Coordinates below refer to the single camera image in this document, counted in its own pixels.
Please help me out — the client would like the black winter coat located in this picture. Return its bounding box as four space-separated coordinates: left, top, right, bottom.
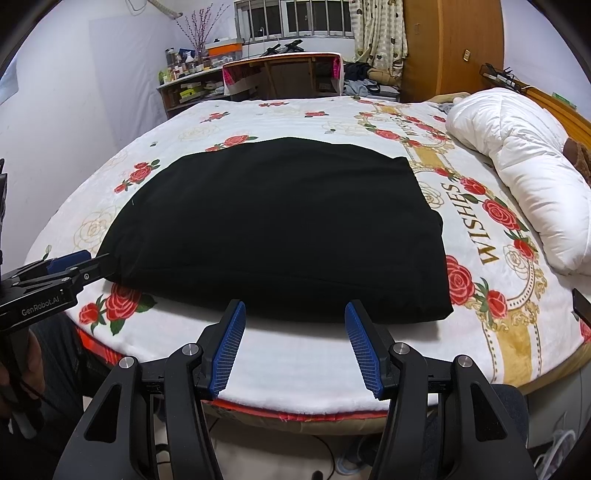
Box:
100 138 453 324

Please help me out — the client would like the clothes pile on chair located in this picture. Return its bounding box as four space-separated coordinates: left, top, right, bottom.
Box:
344 62 401 100

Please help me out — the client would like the person's left hand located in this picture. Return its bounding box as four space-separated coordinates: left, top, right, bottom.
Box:
1 329 45 403

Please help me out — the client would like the floral white bed blanket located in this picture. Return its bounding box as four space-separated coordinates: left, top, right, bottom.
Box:
27 97 590 428

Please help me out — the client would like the wooden shelf with clutter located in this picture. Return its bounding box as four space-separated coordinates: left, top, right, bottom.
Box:
157 67 228 119

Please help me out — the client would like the orange plastic storage box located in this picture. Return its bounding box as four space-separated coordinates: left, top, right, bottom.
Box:
205 39 242 66

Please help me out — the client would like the pink blossom branch vase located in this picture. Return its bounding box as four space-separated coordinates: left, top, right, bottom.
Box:
175 3 229 62

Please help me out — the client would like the wooden desk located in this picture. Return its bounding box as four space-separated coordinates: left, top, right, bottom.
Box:
221 52 345 101

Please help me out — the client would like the barred window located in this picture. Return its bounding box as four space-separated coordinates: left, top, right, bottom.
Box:
235 0 353 43

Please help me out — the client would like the white puffy duvet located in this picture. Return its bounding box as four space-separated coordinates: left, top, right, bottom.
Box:
446 88 590 275

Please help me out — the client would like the wooden headboard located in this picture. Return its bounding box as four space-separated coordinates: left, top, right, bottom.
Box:
480 63 591 148

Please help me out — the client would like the patterned cream curtain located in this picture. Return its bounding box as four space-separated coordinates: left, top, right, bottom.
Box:
349 0 408 80

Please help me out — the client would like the wooden wardrobe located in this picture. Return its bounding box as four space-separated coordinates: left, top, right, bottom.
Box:
401 0 505 103

